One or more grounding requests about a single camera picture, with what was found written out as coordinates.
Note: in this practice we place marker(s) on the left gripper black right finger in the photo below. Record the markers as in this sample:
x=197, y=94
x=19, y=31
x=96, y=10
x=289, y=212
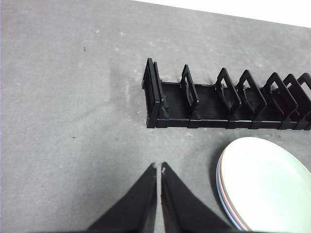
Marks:
x=182, y=211

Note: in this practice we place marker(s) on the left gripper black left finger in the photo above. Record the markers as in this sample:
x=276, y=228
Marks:
x=136, y=211

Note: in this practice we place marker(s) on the blue plate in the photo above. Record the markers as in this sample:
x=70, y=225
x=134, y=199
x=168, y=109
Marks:
x=217, y=179

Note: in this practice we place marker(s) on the pink plate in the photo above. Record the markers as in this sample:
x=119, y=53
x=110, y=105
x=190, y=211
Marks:
x=220, y=179

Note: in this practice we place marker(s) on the pale green plate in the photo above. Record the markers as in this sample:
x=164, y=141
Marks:
x=267, y=184

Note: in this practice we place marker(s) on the black plastic dish rack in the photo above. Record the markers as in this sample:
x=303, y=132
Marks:
x=175, y=122

